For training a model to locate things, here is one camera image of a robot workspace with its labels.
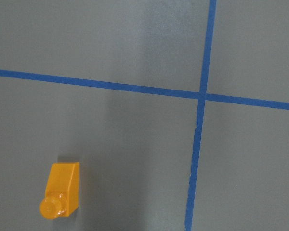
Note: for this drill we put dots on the orange trapezoid block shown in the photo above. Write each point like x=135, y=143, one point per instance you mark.
x=61, y=196

